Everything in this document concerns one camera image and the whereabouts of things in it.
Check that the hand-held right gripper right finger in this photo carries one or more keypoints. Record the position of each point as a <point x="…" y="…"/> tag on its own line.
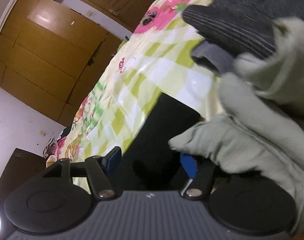
<point x="188" y="165"/>

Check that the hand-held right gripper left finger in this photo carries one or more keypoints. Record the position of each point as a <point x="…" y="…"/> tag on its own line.
<point x="114" y="160"/>

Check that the black pants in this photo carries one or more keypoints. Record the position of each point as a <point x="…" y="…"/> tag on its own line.
<point x="167" y="130"/>

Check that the striped clothes pile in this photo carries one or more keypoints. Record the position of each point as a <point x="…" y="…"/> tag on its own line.
<point x="50" y="147"/>

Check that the green white checked plastic sheet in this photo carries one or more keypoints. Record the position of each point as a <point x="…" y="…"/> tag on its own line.
<point x="142" y="80"/>

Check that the person's pale green jacket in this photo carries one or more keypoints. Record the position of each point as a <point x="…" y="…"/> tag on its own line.
<point x="267" y="130"/>

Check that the dark brown headboard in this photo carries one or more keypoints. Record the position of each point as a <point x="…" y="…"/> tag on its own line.
<point x="19" y="165"/>

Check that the brown wooden wardrobe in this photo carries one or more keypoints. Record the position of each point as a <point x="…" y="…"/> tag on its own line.
<point x="42" y="55"/>

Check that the cartoon printed quilt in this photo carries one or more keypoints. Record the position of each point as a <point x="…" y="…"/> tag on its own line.
<point x="167" y="12"/>

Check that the dark grey striped sock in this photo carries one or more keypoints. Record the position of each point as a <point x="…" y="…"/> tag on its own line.
<point x="242" y="17"/>

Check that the beige wall socket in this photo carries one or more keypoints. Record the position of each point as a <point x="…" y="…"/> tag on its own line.
<point x="43" y="133"/>

